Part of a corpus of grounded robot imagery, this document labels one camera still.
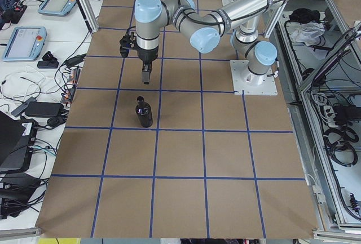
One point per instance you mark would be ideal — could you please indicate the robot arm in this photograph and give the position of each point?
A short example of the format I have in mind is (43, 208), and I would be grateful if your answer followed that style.
(203, 32)

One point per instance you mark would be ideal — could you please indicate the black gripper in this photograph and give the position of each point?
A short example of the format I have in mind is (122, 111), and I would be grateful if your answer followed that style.
(146, 56)

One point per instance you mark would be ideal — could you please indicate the dark wine bottle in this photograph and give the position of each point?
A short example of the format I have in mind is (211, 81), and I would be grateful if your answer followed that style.
(144, 113)

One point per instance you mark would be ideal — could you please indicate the aluminium frame post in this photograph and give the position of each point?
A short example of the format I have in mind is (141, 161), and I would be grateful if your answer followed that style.
(88, 15)

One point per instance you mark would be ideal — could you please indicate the black laptop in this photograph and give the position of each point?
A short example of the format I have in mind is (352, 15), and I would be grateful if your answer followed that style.
(17, 137)

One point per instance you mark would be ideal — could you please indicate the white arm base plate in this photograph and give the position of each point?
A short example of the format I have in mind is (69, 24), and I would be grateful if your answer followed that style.
(247, 83)

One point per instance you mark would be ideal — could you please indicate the black power adapter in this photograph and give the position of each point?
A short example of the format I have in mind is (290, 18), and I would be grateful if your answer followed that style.
(43, 109)

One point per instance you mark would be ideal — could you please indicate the blue teach pendant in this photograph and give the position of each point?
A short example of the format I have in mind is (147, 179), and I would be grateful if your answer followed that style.
(25, 43)
(56, 7)

